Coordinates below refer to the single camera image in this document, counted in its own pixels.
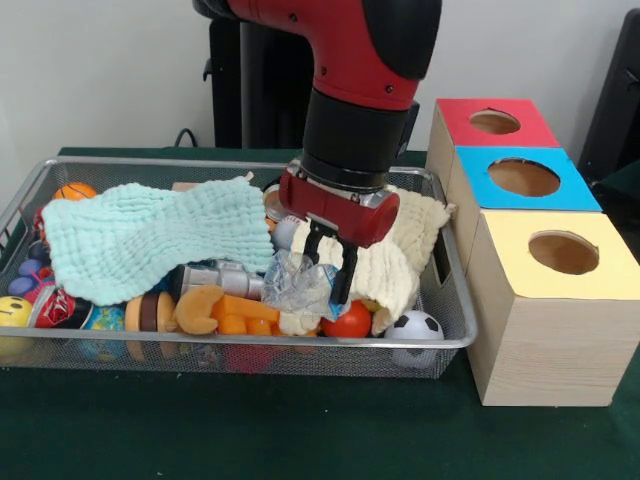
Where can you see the round silver tin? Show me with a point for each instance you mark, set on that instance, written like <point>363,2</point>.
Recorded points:
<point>273,205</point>

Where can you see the silver toy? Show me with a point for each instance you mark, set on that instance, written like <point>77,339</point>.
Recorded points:
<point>220,280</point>

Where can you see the cream yellow cloth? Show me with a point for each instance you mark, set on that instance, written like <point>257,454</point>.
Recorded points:
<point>390,280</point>

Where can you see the clear mesh bin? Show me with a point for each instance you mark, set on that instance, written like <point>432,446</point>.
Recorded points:
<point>250,355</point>

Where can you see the orange plastic toy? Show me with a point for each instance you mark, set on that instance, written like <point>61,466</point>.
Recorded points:
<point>250,308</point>

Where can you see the clear plastic packet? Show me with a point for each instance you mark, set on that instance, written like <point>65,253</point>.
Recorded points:
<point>295,285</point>

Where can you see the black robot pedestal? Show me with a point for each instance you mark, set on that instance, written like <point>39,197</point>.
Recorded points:
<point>260,90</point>

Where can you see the brown plush toy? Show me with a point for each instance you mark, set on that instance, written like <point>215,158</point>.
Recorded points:
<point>200,310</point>

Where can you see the small orange basketball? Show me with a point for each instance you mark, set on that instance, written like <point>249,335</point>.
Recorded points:
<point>75,190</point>

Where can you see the wooden box with three holes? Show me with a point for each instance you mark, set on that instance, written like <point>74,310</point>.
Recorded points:
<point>540,340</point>

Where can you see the mint green cloth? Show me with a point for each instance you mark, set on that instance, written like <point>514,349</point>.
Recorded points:
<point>150,240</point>

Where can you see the yellow smiley ball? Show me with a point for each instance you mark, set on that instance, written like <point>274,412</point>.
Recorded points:
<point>14,312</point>

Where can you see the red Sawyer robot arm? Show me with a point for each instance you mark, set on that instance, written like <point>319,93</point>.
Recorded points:
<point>350,40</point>

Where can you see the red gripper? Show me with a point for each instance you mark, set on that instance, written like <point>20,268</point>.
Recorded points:
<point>340,215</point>

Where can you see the small soccer ball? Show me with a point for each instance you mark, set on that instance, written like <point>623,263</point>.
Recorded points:
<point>415,325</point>

